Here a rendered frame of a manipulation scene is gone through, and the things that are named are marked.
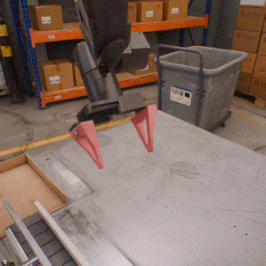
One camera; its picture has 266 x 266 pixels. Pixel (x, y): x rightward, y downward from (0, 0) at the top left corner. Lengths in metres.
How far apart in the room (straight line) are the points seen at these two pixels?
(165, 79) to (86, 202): 1.91
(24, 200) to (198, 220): 0.53
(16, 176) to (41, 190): 0.13
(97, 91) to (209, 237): 0.52
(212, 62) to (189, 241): 2.59
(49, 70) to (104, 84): 3.23
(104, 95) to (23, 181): 0.63
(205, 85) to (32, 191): 1.81
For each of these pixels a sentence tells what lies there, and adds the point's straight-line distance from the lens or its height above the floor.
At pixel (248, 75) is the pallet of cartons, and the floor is 0.37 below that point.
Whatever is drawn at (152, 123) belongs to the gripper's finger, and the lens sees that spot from 0.47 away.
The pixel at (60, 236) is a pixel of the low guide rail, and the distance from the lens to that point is 0.70.
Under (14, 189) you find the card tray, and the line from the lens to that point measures 1.00.
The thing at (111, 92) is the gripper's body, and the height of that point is 1.27.
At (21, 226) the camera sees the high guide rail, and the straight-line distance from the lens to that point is 0.68.
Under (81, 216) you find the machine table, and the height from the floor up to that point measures 0.83.
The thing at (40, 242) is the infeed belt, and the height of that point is 0.88.
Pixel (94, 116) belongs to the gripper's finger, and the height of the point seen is 1.23.
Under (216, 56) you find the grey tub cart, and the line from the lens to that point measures 3.18.
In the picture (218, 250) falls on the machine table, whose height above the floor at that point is 0.83.
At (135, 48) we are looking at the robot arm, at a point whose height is 1.33.
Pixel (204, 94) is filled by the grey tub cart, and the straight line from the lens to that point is 2.45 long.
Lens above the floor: 1.43
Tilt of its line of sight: 30 degrees down
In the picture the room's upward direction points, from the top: straight up
